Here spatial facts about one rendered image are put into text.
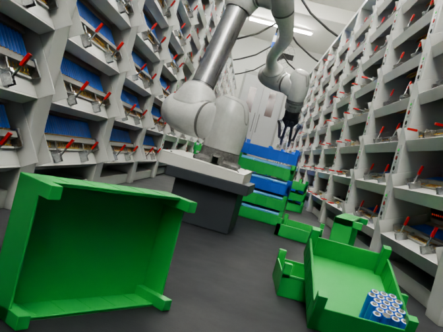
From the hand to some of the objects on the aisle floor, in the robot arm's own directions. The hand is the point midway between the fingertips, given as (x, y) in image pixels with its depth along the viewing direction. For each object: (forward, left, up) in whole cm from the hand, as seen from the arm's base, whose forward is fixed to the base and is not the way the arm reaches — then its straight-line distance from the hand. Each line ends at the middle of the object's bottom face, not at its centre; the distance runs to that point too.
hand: (284, 145), depth 270 cm
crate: (+18, -36, -39) cm, 56 cm away
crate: (+19, -142, -35) cm, 147 cm away
